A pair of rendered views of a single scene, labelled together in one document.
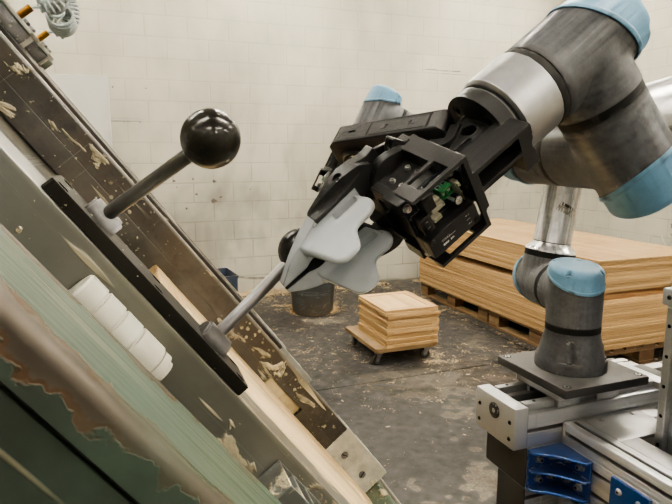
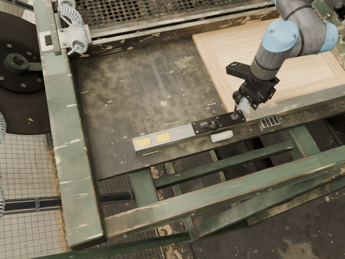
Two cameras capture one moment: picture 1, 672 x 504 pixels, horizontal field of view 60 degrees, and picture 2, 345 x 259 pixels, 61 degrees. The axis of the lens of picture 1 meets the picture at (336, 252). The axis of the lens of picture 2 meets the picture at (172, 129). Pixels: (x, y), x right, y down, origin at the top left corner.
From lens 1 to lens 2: 0.91 m
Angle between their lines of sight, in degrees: 71
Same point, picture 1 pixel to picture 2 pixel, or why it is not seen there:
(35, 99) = (132, 41)
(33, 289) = (228, 191)
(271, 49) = not seen: outside the picture
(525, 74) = (264, 74)
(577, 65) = (276, 65)
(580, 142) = not seen: hidden behind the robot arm
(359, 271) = not seen: hidden behind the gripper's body
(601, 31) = (279, 55)
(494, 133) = (264, 86)
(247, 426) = (250, 121)
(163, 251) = (191, 31)
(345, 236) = (246, 107)
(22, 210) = (196, 136)
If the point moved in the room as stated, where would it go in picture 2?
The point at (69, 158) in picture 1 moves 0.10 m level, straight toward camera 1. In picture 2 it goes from (151, 40) to (159, 56)
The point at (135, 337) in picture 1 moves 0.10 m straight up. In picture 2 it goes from (225, 137) to (207, 135)
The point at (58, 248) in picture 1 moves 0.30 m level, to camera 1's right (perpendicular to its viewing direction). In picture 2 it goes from (204, 134) to (282, 114)
